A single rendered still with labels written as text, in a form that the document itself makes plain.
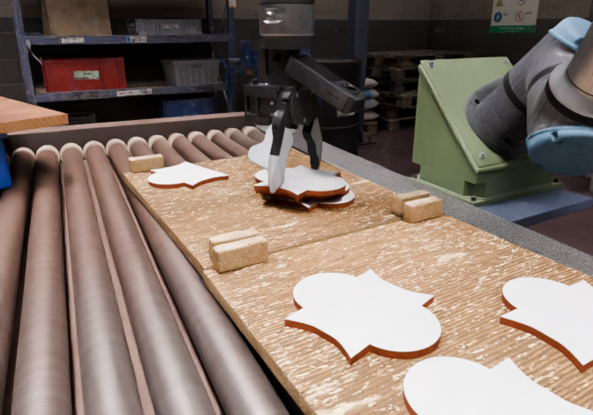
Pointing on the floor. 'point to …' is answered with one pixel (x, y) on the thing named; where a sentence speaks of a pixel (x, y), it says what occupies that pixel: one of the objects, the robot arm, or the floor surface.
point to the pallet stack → (400, 83)
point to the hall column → (356, 6)
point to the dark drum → (340, 131)
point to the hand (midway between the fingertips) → (299, 179)
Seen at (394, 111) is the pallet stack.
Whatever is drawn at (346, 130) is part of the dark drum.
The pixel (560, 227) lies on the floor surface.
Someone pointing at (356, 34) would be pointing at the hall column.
